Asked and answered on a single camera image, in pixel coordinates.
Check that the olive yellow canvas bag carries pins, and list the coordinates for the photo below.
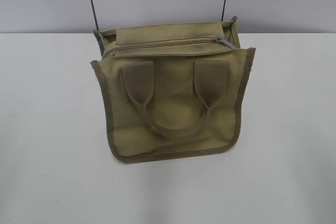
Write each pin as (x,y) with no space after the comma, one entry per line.
(173,90)

